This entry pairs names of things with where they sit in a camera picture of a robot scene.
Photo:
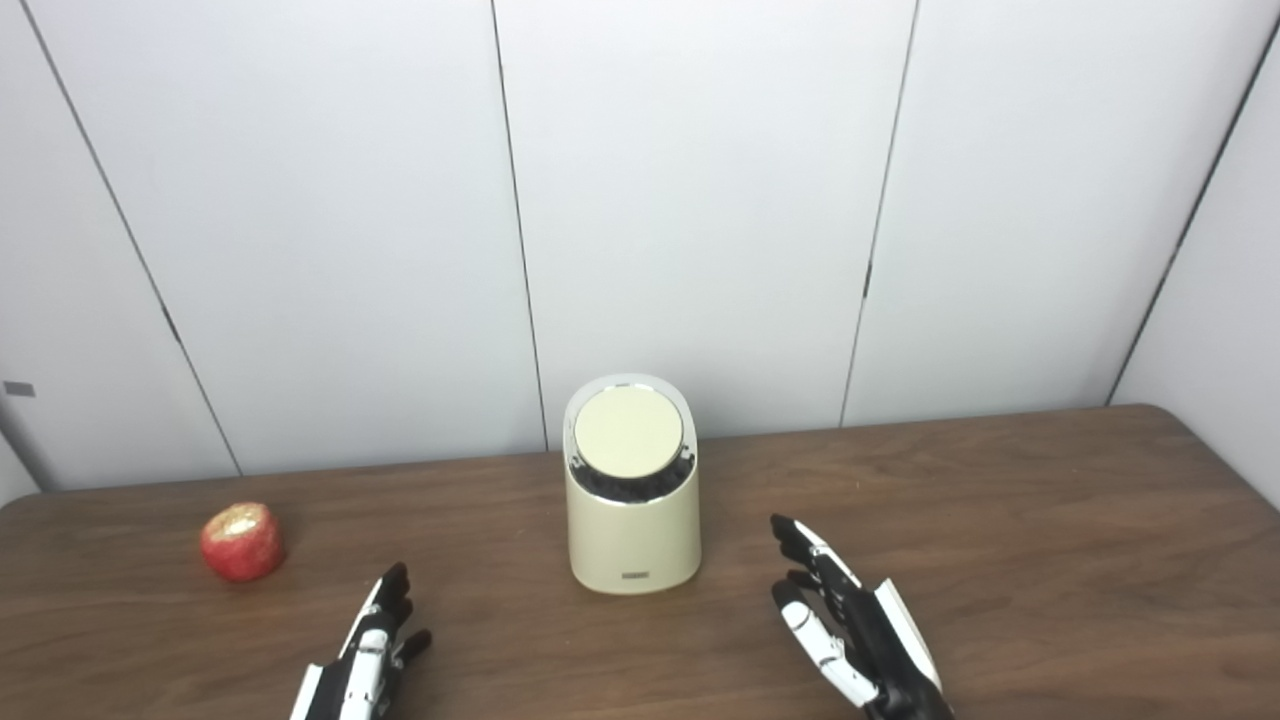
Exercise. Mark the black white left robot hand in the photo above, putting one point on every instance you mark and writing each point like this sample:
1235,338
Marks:
355,680

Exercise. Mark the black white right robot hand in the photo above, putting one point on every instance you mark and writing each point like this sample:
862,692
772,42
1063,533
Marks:
880,650

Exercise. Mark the red apple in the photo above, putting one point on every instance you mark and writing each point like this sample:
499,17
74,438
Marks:
242,545

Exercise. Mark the cream-colored bin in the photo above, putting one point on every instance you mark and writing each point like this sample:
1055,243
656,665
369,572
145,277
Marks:
632,540

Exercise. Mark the cream round bin lid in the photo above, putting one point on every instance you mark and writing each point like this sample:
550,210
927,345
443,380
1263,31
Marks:
628,432

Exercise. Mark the small grey wall tag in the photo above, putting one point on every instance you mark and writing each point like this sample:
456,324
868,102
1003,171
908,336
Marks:
18,389

